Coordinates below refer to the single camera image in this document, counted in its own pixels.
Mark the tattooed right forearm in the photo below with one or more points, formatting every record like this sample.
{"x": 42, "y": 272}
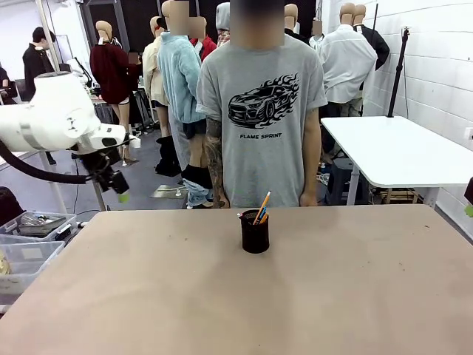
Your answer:
{"x": 215, "y": 155}

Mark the person in black shirt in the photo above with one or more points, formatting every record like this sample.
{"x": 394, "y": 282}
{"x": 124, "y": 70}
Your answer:
{"x": 37, "y": 59}

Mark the metal mannequin base plate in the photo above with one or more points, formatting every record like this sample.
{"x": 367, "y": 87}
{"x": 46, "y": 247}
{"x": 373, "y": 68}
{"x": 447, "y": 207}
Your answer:
{"x": 168, "y": 192}

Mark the mannequin in black jacket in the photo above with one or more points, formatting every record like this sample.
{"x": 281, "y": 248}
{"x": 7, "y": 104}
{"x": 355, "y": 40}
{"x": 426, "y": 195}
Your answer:
{"x": 377, "y": 44}

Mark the clear plastic bin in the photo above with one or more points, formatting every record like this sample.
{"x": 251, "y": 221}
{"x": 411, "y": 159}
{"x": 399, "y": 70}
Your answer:
{"x": 26, "y": 262}

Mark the person in grey t-shirt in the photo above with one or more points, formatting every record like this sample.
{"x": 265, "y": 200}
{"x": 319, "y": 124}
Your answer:
{"x": 262, "y": 122}

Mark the white table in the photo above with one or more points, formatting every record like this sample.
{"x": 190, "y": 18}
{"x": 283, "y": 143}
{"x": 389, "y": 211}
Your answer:
{"x": 399, "y": 148}

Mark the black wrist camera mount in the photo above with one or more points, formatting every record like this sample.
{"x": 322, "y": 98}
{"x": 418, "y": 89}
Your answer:
{"x": 92, "y": 161}

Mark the person's left hand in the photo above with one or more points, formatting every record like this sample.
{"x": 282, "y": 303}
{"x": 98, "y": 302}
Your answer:
{"x": 309, "y": 199}

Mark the black mesh pen holder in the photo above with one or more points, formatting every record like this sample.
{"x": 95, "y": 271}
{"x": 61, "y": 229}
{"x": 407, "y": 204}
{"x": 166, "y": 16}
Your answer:
{"x": 255, "y": 236}

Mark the person's left forearm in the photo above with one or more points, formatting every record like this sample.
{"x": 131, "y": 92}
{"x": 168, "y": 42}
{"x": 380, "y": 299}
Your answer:
{"x": 311, "y": 148}

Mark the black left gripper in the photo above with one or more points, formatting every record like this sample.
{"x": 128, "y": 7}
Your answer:
{"x": 112, "y": 181}

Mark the clear bin with tools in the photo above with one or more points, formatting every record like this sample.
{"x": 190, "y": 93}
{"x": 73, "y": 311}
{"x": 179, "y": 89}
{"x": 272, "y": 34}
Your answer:
{"x": 37, "y": 223}

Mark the mannequin in white shirt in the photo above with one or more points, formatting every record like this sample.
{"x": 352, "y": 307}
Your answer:
{"x": 345, "y": 63}

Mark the mannequin in cream jacket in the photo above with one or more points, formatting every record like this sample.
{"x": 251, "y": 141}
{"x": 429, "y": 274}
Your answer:
{"x": 151, "y": 70}

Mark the mannequin in dark red sweater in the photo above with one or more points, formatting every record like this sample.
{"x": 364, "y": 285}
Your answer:
{"x": 112, "y": 70}

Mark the person's right hand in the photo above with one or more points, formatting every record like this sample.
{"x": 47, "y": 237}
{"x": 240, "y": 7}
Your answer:
{"x": 221, "y": 199}

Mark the mannequin in light blue fleece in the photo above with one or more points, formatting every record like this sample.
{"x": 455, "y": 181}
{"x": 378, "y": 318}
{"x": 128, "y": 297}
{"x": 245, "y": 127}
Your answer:
{"x": 179, "y": 74}

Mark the orange and blue pencils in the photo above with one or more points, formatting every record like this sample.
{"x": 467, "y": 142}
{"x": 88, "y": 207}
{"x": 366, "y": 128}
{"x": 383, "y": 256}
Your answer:
{"x": 264, "y": 203}

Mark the black tripod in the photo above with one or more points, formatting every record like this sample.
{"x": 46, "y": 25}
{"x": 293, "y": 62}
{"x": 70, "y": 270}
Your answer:
{"x": 399, "y": 74}

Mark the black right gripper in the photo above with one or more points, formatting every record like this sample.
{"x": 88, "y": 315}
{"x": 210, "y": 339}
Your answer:
{"x": 469, "y": 190}

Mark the wooden crate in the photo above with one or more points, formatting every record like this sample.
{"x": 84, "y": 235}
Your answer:
{"x": 403, "y": 196}

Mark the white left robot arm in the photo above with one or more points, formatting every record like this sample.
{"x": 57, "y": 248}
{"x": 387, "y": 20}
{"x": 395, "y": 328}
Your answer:
{"x": 44, "y": 118}

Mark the mannequin in red garment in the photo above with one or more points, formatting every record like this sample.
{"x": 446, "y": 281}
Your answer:
{"x": 207, "y": 46}

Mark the mannequin in black top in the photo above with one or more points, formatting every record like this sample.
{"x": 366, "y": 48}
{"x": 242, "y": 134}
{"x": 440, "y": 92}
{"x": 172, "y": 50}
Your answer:
{"x": 293, "y": 26}

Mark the blue pen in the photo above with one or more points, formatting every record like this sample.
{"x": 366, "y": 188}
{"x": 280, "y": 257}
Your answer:
{"x": 263, "y": 218}

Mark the black stool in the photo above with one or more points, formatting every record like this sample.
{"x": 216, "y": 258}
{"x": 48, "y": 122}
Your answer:
{"x": 341, "y": 181}

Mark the mannequin with grey hood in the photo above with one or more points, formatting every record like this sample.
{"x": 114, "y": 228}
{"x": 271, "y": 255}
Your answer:
{"x": 223, "y": 22}

